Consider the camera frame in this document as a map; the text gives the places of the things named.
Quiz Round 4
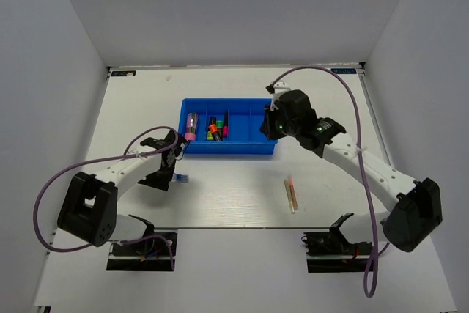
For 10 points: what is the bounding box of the clear bottle blue cap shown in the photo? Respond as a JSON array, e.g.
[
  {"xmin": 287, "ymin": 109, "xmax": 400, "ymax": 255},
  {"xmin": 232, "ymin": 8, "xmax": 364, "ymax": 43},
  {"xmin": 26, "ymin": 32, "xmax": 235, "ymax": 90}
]
[{"xmin": 173, "ymin": 174, "xmax": 190, "ymax": 183}]

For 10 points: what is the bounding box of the pink capped tube of leads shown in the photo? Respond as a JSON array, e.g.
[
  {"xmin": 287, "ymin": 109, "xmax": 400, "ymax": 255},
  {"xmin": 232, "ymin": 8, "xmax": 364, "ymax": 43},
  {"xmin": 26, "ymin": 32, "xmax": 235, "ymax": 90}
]
[{"xmin": 185, "ymin": 112, "xmax": 199, "ymax": 141}]

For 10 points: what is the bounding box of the pink capped black highlighter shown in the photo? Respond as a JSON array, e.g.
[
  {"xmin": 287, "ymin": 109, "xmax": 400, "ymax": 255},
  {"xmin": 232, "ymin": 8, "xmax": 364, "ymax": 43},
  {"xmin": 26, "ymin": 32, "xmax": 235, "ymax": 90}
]
[{"xmin": 223, "ymin": 110, "xmax": 229, "ymax": 139}]

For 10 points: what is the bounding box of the green capped black highlighter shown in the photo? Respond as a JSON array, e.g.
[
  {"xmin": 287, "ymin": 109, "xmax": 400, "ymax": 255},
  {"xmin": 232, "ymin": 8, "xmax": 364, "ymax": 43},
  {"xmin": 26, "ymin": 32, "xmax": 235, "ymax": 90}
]
[{"xmin": 216, "ymin": 120, "xmax": 224, "ymax": 138}]

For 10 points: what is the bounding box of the orange capped black highlighter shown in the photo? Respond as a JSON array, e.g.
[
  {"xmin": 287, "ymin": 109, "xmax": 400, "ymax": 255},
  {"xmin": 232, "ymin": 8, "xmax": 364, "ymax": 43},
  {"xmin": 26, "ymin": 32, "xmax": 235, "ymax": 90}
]
[{"xmin": 208, "ymin": 116, "xmax": 223, "ymax": 141}]

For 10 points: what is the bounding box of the pink translucent stick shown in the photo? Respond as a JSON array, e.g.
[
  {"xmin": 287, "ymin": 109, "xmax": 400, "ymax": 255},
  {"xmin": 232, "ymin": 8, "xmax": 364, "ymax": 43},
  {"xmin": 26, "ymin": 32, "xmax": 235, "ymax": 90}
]
[{"xmin": 287, "ymin": 175, "xmax": 298, "ymax": 211}]

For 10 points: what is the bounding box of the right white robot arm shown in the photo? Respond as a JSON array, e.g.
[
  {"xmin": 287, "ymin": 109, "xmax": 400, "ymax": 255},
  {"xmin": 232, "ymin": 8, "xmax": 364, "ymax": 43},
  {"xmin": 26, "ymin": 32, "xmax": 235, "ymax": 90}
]
[{"xmin": 260, "ymin": 86, "xmax": 443, "ymax": 252}]

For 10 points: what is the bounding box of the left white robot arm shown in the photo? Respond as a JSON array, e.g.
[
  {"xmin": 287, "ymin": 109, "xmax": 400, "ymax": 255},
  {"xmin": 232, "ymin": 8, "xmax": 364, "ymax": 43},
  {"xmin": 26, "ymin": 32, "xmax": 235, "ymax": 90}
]
[{"xmin": 57, "ymin": 131, "xmax": 187, "ymax": 254}]

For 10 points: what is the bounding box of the right blue corner label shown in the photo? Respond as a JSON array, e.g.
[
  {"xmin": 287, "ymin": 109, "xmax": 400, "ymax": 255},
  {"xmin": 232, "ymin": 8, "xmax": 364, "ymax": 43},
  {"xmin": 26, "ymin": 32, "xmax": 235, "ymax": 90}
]
[{"xmin": 330, "ymin": 67, "xmax": 357, "ymax": 75}]

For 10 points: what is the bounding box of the blue corner label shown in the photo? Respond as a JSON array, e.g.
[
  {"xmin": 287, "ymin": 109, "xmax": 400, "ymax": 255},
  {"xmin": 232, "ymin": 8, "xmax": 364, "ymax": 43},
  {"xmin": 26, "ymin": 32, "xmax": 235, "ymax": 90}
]
[
  {"xmin": 111, "ymin": 70, "xmax": 136, "ymax": 77},
  {"xmin": 330, "ymin": 67, "xmax": 357, "ymax": 75}
]

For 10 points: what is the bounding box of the blue plastic divided bin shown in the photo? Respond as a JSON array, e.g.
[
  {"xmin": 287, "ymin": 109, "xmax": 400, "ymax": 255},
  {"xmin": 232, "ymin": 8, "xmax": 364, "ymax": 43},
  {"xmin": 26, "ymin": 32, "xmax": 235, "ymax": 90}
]
[{"xmin": 178, "ymin": 98, "xmax": 276, "ymax": 155}]

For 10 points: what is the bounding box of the left blue corner label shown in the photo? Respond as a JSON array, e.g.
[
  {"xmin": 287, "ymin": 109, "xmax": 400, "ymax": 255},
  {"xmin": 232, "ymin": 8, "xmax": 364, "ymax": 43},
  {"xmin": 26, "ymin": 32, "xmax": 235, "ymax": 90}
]
[{"xmin": 111, "ymin": 70, "xmax": 136, "ymax": 77}]

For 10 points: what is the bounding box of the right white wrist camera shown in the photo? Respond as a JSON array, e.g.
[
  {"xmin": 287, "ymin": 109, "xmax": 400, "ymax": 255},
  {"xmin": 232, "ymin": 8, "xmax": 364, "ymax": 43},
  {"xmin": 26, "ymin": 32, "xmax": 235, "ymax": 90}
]
[{"xmin": 266, "ymin": 81, "xmax": 291, "ymax": 111}]

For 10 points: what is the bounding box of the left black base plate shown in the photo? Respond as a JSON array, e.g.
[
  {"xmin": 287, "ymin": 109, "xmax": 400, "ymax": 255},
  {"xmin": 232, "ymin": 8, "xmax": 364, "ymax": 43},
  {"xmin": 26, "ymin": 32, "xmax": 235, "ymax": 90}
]
[{"xmin": 106, "ymin": 232, "xmax": 178, "ymax": 272}]

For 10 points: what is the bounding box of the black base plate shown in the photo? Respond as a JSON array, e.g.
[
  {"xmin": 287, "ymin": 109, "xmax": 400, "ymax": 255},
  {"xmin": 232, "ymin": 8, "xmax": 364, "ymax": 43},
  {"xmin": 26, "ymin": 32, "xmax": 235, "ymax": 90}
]
[
  {"xmin": 106, "ymin": 232, "xmax": 178, "ymax": 272},
  {"xmin": 301, "ymin": 232, "xmax": 372, "ymax": 273}
]

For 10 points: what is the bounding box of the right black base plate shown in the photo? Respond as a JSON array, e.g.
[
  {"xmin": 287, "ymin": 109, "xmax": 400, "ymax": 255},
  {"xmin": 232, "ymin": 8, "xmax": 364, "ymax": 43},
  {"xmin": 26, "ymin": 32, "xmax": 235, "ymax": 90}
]
[{"xmin": 301, "ymin": 232, "xmax": 372, "ymax": 273}]

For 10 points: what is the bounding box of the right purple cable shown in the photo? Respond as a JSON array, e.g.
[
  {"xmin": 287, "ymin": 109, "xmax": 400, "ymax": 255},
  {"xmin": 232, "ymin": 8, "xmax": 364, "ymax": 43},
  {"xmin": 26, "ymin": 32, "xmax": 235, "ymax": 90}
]
[{"xmin": 270, "ymin": 66, "xmax": 390, "ymax": 298}]

